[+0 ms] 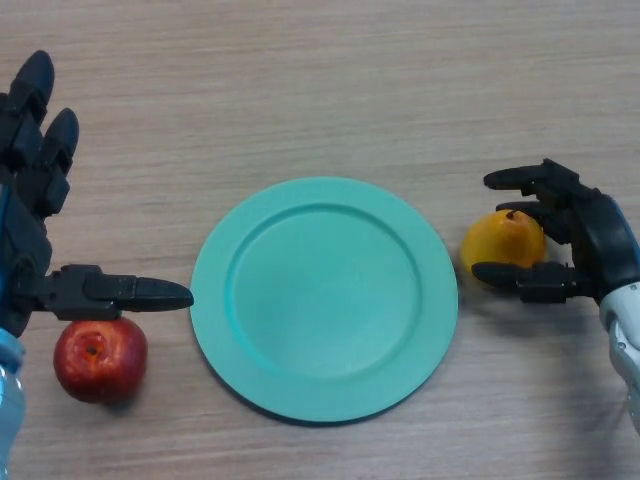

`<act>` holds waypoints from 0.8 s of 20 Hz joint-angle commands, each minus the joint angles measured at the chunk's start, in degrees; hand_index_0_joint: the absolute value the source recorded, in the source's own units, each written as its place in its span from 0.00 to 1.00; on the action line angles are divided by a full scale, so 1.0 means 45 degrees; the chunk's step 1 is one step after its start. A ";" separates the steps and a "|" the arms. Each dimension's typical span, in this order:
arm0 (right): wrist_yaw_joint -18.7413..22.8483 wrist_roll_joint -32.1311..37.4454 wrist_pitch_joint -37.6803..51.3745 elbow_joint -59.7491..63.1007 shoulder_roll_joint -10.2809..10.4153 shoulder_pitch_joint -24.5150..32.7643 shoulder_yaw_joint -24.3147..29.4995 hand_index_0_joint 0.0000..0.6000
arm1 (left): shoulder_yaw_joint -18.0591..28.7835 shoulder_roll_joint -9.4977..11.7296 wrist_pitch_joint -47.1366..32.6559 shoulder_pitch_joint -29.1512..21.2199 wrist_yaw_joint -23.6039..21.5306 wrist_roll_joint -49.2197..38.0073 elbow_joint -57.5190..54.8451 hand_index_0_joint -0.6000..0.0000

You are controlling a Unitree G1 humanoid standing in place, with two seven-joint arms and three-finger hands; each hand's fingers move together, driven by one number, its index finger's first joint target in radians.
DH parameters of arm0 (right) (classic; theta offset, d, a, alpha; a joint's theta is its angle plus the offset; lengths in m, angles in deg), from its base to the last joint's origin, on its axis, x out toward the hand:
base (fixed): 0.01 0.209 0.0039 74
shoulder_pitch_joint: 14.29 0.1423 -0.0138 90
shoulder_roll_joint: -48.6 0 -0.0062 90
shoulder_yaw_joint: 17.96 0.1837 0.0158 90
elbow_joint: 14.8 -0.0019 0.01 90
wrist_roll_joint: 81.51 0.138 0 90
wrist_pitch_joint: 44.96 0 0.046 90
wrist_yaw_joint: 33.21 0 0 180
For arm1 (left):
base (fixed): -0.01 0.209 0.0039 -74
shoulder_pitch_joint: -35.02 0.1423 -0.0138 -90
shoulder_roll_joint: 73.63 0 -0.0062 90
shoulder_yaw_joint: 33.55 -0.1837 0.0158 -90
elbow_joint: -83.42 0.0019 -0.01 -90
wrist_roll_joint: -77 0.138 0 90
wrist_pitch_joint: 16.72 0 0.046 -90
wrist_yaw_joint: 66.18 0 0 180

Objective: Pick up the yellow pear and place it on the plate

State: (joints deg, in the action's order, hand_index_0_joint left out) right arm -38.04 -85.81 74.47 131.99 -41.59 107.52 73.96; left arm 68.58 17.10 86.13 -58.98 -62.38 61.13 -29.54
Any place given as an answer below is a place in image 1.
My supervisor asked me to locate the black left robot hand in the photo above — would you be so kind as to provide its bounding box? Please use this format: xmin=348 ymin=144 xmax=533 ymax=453
xmin=0 ymin=49 xmax=195 ymax=342

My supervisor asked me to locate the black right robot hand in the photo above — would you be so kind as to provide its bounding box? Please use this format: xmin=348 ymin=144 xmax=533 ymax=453
xmin=472 ymin=158 xmax=640 ymax=306

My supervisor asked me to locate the yellow pear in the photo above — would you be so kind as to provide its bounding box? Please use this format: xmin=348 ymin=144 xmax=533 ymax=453
xmin=460 ymin=209 xmax=549 ymax=276

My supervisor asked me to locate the green round plate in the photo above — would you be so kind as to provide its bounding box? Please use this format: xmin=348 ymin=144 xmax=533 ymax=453
xmin=190 ymin=176 xmax=459 ymax=427

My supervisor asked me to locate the red apple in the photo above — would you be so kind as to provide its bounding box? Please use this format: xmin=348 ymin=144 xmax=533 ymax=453
xmin=53 ymin=318 xmax=149 ymax=405

